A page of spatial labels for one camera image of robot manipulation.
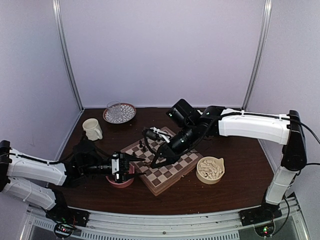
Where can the patterned ceramic plate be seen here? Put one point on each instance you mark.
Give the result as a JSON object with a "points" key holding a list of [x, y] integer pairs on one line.
{"points": [[128, 112]]}

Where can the wooden chess board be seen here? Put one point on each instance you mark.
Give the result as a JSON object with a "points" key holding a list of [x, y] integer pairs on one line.
{"points": [[160, 179]]}

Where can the cream spouted bowl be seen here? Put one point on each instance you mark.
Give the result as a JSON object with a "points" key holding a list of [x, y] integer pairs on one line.
{"points": [[210, 170]]}

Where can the front aluminium rail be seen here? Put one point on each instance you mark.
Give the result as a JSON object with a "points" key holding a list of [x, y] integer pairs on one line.
{"points": [[223, 225]]}

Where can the cream ribbed mug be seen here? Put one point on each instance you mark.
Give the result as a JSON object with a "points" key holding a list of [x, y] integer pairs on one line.
{"points": [[92, 129]]}

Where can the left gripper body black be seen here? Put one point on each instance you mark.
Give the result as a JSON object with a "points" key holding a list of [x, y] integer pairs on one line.
{"points": [[121, 168]]}

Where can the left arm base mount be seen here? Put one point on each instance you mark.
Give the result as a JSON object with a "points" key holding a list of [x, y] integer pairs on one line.
{"points": [[66, 219]]}

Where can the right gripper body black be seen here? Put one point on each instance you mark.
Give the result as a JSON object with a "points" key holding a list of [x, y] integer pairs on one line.
{"points": [[191, 137]]}

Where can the clear drinking glass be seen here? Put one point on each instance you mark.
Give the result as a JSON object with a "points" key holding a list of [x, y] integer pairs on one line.
{"points": [[114, 110]]}

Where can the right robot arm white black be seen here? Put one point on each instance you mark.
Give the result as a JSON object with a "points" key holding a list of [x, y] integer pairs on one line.
{"points": [[283, 129]]}

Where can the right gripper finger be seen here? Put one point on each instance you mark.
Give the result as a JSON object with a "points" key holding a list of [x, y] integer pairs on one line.
{"points": [[170, 161], [154, 163]]}

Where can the pink bowl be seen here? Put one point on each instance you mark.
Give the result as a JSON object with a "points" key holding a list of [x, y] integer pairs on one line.
{"points": [[120, 180]]}

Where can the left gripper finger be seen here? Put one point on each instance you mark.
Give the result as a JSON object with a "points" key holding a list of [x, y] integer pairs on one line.
{"points": [[133, 175], [132, 158]]}

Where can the left aluminium frame post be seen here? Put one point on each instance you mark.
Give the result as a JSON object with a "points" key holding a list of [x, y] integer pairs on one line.
{"points": [[66, 57]]}

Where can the right aluminium frame post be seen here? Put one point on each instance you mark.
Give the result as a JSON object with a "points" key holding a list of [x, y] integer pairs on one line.
{"points": [[263, 36]]}

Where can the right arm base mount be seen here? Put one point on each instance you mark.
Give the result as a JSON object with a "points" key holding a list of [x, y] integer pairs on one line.
{"points": [[261, 218]]}

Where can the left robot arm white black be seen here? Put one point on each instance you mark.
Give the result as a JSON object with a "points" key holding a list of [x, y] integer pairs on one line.
{"points": [[18, 169]]}

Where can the aluminium frame post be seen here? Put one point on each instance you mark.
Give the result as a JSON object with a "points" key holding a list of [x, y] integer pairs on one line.
{"points": [[263, 36], [66, 57]]}

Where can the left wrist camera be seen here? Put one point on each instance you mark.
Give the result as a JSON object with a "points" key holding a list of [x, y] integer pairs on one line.
{"points": [[117, 163]]}

